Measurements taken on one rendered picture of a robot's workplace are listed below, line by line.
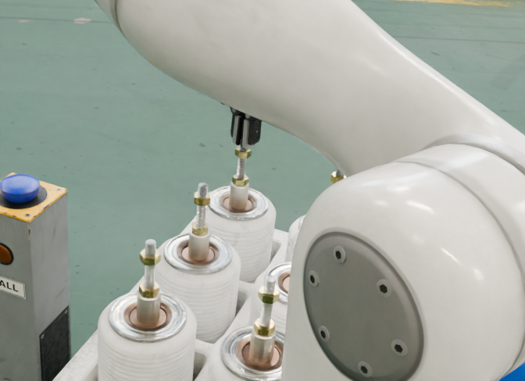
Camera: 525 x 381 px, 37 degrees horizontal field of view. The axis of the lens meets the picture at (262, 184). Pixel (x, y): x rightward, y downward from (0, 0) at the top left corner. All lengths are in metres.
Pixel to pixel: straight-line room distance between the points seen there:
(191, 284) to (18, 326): 0.20
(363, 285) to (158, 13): 0.17
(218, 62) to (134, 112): 1.38
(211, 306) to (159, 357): 0.12
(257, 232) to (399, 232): 0.68
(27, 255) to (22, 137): 0.82
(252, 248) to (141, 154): 0.67
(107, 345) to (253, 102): 0.44
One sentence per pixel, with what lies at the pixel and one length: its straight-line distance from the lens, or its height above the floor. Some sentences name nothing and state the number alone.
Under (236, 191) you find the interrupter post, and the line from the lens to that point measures 0.94.
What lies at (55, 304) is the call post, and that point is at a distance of 0.92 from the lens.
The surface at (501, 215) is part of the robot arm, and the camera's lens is 0.28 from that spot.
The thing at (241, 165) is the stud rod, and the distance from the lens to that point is 0.93.
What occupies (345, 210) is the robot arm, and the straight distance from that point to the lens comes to 0.28.
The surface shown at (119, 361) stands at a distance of 0.77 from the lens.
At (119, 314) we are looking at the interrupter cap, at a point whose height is 0.25.
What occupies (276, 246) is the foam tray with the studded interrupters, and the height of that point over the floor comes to 0.17.
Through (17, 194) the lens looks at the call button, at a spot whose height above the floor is 0.33.
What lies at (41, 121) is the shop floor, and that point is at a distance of 1.70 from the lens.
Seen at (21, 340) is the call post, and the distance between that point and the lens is 0.92.
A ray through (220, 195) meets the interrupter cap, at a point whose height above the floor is 0.25.
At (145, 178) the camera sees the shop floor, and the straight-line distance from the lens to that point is 1.50.
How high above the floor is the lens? 0.76
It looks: 30 degrees down
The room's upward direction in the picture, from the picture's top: 7 degrees clockwise
